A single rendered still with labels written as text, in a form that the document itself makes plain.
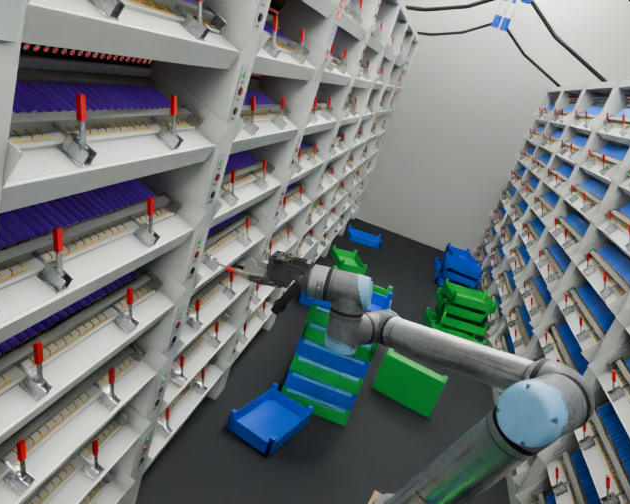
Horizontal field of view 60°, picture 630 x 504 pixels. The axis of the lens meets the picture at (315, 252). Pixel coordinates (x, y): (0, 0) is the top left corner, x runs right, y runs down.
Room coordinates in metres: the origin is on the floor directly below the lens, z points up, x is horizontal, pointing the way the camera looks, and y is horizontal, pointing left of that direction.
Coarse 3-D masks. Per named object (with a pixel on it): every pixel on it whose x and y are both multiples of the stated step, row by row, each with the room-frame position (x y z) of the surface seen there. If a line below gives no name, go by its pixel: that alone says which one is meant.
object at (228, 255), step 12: (252, 216) 1.85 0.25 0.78; (252, 228) 1.83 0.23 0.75; (264, 228) 1.86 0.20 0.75; (252, 240) 1.75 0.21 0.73; (204, 252) 1.46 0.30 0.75; (216, 252) 1.51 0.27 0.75; (228, 252) 1.56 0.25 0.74; (240, 252) 1.61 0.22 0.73; (204, 264) 1.41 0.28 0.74; (228, 264) 1.51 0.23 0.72; (204, 276) 1.35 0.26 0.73; (216, 276) 1.47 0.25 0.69
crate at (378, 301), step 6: (372, 294) 2.18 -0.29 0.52; (378, 294) 2.18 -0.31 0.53; (390, 294) 2.16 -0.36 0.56; (318, 300) 2.00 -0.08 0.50; (372, 300) 2.18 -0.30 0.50; (378, 300) 2.18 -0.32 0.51; (384, 300) 2.17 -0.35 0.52; (390, 300) 2.15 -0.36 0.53; (324, 306) 1.99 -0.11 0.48; (330, 306) 1.99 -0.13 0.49; (372, 306) 2.15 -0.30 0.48; (378, 306) 2.17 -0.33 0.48; (384, 306) 2.16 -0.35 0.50
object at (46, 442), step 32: (128, 352) 1.13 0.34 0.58; (96, 384) 0.99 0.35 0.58; (128, 384) 1.07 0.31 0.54; (64, 416) 0.89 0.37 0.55; (96, 416) 0.94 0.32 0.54; (0, 448) 0.74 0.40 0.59; (32, 448) 0.79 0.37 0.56; (64, 448) 0.83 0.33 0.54; (0, 480) 0.71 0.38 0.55; (32, 480) 0.73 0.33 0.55
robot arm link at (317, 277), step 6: (312, 270) 1.36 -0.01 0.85; (318, 270) 1.36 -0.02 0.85; (324, 270) 1.37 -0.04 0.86; (312, 276) 1.35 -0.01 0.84; (318, 276) 1.35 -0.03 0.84; (324, 276) 1.35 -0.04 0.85; (312, 282) 1.34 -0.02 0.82; (318, 282) 1.34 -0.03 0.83; (324, 282) 1.34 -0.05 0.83; (312, 288) 1.34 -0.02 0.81; (318, 288) 1.33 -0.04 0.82; (312, 294) 1.35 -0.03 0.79; (318, 294) 1.34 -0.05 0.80
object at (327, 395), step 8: (288, 376) 2.00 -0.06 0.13; (288, 384) 2.00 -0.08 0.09; (296, 384) 1.99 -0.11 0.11; (304, 384) 1.99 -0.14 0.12; (312, 384) 1.99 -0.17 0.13; (304, 392) 1.99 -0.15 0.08; (312, 392) 1.99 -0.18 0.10; (320, 392) 1.99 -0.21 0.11; (328, 392) 1.98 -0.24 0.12; (328, 400) 1.98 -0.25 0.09; (336, 400) 1.98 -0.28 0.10; (344, 400) 1.98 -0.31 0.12; (352, 400) 1.98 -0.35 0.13
